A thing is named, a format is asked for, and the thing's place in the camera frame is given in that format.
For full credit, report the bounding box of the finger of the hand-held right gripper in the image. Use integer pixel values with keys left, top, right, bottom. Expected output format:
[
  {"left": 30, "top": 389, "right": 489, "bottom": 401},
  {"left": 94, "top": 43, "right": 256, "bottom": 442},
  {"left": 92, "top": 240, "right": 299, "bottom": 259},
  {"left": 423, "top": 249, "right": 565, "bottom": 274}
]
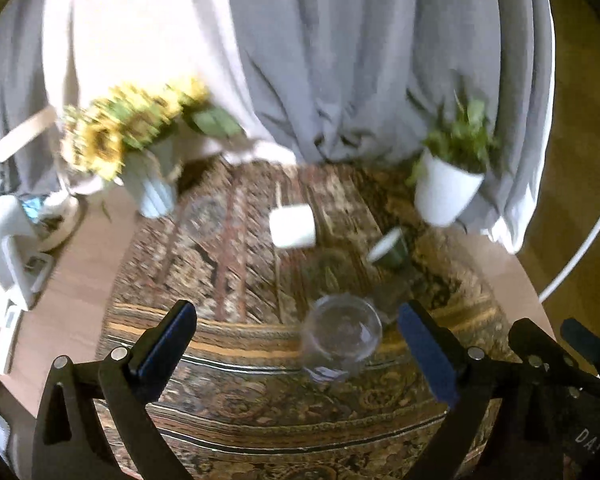
[
  {"left": 508, "top": 317, "right": 583, "bottom": 386},
  {"left": 560, "top": 317, "right": 600, "bottom": 393}
]

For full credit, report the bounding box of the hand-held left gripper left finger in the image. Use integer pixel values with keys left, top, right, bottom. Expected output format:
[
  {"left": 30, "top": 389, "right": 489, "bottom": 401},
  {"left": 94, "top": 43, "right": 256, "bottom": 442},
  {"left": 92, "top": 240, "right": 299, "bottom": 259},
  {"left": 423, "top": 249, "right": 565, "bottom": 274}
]
[{"left": 32, "top": 299, "right": 199, "bottom": 480}]

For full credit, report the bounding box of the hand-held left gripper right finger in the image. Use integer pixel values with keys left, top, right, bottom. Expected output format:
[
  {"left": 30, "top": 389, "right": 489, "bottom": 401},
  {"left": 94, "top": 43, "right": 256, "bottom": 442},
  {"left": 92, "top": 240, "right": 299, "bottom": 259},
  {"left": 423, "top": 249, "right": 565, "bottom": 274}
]
[{"left": 397, "top": 299, "right": 567, "bottom": 480}]

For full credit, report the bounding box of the clear glass cup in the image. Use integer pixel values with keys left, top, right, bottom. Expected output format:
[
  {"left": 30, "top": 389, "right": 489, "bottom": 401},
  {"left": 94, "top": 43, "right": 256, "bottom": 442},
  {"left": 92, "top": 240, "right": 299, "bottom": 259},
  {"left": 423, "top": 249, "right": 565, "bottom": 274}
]
[{"left": 301, "top": 294, "right": 384, "bottom": 384}]

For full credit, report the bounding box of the green cup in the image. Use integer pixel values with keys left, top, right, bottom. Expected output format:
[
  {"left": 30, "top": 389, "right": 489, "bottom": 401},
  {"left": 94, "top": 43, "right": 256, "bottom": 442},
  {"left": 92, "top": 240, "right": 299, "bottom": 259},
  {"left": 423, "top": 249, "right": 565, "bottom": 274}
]
[{"left": 367, "top": 227, "right": 410, "bottom": 269}]

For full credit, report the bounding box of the white cup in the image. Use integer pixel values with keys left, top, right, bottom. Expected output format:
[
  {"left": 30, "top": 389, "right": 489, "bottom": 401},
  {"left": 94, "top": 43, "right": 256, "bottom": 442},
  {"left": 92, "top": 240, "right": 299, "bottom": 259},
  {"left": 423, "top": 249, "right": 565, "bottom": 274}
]
[{"left": 269, "top": 203, "right": 317, "bottom": 250}]

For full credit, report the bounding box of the white curved tube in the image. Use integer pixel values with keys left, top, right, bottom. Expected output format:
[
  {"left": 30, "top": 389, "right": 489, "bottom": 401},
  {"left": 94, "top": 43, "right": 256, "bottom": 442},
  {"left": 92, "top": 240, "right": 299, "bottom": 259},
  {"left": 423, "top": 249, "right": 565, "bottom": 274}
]
[{"left": 537, "top": 175, "right": 600, "bottom": 304}]

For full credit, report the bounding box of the patterned table runner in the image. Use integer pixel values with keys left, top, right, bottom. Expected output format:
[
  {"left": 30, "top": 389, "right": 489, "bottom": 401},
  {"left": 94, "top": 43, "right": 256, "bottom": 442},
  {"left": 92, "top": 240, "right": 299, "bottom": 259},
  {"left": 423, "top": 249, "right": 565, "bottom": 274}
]
[{"left": 95, "top": 156, "right": 527, "bottom": 480}]

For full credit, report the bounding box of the pale blue ribbed vase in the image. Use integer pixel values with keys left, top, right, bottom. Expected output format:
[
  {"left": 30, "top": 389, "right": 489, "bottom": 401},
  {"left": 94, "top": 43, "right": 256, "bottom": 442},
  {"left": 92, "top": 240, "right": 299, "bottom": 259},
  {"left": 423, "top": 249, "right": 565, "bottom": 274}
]
[{"left": 122, "top": 136, "right": 184, "bottom": 219}]

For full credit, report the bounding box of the white round stand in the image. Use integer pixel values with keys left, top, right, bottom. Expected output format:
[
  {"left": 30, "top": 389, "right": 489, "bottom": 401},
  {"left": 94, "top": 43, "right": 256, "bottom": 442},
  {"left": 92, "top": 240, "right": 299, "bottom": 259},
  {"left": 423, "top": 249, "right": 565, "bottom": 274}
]
[{"left": 29, "top": 189, "right": 87, "bottom": 253}]

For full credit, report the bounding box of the white plant pot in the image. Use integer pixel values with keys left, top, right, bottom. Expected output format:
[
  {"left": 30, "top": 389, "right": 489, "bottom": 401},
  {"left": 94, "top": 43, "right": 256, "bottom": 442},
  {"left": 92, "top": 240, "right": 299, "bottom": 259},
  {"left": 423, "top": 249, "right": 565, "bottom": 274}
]
[{"left": 413, "top": 147, "right": 486, "bottom": 227}]

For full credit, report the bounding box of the white appliance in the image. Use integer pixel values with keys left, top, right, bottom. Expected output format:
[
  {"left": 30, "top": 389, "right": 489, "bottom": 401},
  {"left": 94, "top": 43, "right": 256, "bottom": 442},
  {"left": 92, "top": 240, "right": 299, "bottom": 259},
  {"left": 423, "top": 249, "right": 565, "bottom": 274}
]
[{"left": 0, "top": 194, "right": 57, "bottom": 376}]

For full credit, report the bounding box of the green leafy plant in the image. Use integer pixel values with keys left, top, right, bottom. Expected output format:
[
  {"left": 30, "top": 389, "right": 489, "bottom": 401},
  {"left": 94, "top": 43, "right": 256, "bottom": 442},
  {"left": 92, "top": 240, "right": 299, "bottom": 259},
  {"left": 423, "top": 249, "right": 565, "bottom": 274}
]
[{"left": 406, "top": 87, "right": 502, "bottom": 175}]

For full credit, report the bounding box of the sunflower bouquet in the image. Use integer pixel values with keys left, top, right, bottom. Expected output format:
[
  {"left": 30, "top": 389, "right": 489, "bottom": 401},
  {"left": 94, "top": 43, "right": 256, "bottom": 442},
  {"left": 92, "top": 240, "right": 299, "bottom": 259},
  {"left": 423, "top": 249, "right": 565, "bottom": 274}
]
[{"left": 59, "top": 77, "right": 247, "bottom": 184}]

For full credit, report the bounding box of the wooden slat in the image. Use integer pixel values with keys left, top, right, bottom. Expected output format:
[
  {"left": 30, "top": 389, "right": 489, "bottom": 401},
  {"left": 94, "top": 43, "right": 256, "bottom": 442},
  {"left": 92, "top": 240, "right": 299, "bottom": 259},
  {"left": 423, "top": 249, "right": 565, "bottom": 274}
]
[{"left": 0, "top": 106, "right": 57, "bottom": 164}]

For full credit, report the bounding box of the grey curtain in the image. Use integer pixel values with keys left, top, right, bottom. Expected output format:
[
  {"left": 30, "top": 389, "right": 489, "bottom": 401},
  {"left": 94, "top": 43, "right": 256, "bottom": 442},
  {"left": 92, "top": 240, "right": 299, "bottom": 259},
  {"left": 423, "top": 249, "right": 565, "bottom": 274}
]
[{"left": 0, "top": 0, "right": 557, "bottom": 256}]

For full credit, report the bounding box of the white sheer curtain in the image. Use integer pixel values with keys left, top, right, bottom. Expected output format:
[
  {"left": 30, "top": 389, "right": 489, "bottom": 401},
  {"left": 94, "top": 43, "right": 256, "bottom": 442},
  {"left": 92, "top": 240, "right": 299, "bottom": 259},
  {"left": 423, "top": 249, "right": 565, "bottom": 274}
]
[{"left": 41, "top": 0, "right": 301, "bottom": 161}]

